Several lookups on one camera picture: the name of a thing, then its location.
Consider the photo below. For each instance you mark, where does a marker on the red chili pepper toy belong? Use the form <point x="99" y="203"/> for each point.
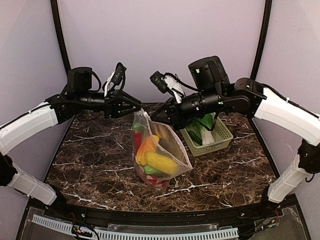
<point x="137" y="140"/>

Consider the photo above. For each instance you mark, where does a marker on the green bell pepper toy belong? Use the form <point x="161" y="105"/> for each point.
<point x="138" y="127"/>

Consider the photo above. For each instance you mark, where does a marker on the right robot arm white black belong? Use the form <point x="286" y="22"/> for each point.
<point x="215" y="94"/>

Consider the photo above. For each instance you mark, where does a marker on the white slotted cable duct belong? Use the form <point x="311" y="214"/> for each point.
<point x="135" y="232"/>

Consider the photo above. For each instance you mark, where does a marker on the black front rail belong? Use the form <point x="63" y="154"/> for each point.
<point x="243" y="216"/>

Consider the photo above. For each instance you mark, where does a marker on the light green bitter gourd toy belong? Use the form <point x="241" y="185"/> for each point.
<point x="148" y="170"/>

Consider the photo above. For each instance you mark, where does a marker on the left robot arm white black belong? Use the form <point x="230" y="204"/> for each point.
<point x="78" y="95"/>

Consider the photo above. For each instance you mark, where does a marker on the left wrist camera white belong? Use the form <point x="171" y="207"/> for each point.
<point x="116" y="77"/>

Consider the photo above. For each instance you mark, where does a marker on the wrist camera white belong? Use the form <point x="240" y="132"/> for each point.
<point x="168" y="83"/>
<point x="116" y="77"/>

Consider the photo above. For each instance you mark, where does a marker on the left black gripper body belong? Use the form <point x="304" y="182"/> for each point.
<point x="110" y="105"/>

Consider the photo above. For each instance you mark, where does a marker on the black frame post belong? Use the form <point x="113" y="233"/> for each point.
<point x="60" y="35"/>
<point x="262" y="38"/>

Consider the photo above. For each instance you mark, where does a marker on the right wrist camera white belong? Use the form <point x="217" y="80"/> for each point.
<point x="168" y="83"/>

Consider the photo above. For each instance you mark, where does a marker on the left black frame post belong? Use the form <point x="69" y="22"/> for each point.
<point x="60" y="35"/>

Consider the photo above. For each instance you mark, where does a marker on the red strawberry toy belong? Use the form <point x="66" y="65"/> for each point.
<point x="152" y="181"/>

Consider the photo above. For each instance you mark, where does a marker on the yellow corn toy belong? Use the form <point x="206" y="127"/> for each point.
<point x="161" y="163"/>

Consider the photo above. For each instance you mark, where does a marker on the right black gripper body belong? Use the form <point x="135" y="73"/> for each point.
<point x="173" y="113"/>

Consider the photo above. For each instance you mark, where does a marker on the right black frame post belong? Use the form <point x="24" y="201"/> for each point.
<point x="262" y="38"/>

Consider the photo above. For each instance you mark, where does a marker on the dark green small cucumber toy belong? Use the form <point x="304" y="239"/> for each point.
<point x="195" y="138"/>

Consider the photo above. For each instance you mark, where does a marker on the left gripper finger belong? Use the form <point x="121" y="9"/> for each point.
<point x="123" y="110"/>
<point x="128" y="99"/>

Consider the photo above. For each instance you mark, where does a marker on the pale green plastic basket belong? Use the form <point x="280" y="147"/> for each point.
<point x="220" y="132"/>

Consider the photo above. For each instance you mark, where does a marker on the clear zip top bag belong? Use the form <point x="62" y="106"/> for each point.
<point x="169" y="145"/>

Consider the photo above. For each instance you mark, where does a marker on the bok choy toy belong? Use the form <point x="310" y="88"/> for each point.
<point x="204" y="126"/>

